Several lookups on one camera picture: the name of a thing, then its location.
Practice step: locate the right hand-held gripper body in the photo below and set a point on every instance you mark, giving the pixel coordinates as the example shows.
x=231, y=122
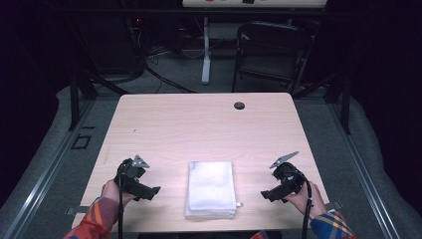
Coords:
x=290, y=177

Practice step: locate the person's left hand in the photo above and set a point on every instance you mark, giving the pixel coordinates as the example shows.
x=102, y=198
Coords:
x=111, y=192

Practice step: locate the black folding chair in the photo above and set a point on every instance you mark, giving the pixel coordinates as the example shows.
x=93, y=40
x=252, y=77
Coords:
x=272, y=49

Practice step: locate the black tape strip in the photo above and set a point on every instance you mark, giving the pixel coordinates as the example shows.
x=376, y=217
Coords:
x=88, y=127

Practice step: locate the black tape square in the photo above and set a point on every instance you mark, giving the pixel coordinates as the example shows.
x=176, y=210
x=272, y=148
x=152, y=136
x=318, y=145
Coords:
x=73, y=145

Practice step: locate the black metal stand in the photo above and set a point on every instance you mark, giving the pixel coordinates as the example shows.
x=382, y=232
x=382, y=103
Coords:
x=74, y=99
x=346, y=106

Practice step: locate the white desk leg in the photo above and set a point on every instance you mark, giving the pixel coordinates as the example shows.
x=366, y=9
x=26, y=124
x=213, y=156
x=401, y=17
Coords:
x=206, y=59

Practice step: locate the aluminium floor rail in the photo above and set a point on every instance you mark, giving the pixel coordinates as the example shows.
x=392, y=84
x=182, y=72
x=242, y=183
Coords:
x=43, y=179
x=361, y=169

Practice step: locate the dark computer cabinet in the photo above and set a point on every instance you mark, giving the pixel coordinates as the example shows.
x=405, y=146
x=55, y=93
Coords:
x=109, y=43

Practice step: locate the grey tape piece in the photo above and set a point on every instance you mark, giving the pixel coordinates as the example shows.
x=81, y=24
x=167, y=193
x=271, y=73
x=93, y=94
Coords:
x=78, y=210
x=334, y=205

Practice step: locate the person's plaid shirt front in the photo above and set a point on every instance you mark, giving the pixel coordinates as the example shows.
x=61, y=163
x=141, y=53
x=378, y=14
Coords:
x=260, y=235

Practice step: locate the white towel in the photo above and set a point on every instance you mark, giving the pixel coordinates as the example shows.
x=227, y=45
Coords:
x=209, y=189

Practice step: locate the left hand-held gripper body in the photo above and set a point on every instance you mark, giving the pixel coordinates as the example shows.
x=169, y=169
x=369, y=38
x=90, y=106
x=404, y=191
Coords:
x=130, y=172

